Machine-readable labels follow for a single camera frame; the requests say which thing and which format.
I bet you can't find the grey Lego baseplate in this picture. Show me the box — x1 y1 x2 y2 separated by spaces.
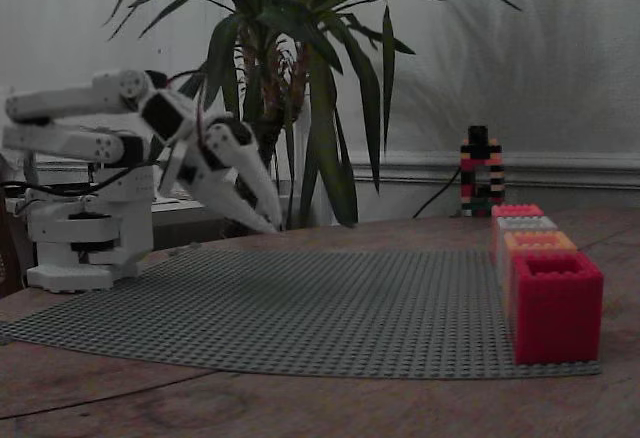
0 247 603 381

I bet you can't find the multicolour Lego tower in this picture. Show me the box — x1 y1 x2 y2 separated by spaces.
459 124 504 219

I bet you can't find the pink lego box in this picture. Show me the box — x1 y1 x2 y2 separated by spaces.
489 203 546 265

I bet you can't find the grey lego box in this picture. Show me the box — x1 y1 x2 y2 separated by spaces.
494 215 559 287

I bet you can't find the orange lego box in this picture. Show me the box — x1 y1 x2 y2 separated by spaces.
502 230 579 320

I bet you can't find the red hollow lego box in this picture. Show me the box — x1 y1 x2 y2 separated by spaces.
510 252 605 367

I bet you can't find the green yucca plant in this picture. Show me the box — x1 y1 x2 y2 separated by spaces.
102 0 522 240

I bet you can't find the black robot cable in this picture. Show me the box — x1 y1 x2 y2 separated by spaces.
0 157 169 195

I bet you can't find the black tower cable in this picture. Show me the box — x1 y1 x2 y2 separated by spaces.
412 164 464 220

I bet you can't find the thin dark table cable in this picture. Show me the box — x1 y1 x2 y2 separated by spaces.
0 369 217 421

